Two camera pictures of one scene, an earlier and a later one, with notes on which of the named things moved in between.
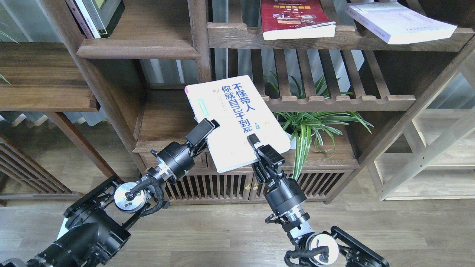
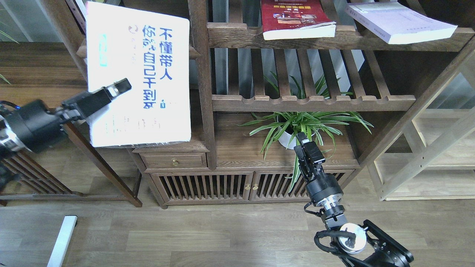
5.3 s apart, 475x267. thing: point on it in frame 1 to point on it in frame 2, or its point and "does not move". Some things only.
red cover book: (294, 19) does not move
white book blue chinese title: (240, 111) to (152, 50)
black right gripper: (281, 193) to (319, 186)
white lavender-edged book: (394, 22) does not move
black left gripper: (175, 159) to (40, 127)
